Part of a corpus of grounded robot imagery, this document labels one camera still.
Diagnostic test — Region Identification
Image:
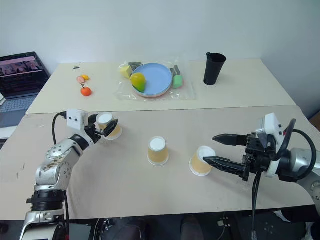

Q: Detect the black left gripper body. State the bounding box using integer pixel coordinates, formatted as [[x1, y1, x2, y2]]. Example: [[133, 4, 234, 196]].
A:
[[84, 120, 106, 145]]

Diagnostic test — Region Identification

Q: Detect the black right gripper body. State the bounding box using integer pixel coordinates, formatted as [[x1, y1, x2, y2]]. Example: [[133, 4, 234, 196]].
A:
[[241, 131, 275, 182]]

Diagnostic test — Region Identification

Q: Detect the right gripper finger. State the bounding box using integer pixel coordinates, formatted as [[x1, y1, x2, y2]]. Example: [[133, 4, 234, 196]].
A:
[[212, 133, 249, 147], [202, 156, 247, 180]]

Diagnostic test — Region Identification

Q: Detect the tan paper cup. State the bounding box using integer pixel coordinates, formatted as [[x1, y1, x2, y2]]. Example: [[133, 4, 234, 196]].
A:
[[147, 136, 170, 167], [96, 112, 124, 141], [188, 145, 217, 177]]

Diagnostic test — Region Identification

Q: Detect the orange toy tangerine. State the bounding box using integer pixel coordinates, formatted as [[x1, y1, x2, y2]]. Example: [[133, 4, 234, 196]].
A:
[[80, 84, 93, 97]]

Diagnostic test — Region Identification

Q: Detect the yellow green toy pear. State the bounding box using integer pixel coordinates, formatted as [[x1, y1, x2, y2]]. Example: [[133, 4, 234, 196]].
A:
[[130, 72, 147, 93]]

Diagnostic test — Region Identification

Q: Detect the yellow sponge block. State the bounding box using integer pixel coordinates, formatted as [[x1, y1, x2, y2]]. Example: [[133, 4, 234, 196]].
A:
[[119, 64, 133, 80]]

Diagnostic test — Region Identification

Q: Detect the clear plastic bag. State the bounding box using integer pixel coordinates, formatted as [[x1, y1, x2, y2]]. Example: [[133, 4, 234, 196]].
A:
[[114, 57, 199, 101]]

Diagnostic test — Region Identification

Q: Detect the blue plate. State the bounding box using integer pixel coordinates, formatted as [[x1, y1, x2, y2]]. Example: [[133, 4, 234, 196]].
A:
[[131, 62, 174, 97]]

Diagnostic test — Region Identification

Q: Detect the black plastic cup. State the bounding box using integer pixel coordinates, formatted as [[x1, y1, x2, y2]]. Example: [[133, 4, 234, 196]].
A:
[[203, 51, 227, 87]]

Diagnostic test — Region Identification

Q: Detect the green sponge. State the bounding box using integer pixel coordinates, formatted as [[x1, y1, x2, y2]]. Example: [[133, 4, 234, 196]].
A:
[[172, 74, 185, 90]]

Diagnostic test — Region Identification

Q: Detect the open laptop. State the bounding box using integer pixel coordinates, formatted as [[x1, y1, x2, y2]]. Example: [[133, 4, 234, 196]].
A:
[[0, 51, 51, 129]]

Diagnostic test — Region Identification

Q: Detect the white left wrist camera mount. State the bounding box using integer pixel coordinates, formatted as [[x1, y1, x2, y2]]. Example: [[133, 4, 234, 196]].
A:
[[65, 108, 89, 131]]

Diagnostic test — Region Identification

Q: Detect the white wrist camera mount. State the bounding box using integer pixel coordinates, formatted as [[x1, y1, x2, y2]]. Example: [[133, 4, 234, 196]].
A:
[[254, 112, 289, 146], [65, 108, 89, 131]]

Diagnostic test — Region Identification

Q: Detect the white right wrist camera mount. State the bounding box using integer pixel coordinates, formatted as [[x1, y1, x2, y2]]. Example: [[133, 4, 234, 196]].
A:
[[254, 112, 289, 146]]

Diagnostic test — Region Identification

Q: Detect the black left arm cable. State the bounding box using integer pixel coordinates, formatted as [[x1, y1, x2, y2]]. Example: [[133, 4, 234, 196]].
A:
[[51, 112, 69, 146]]

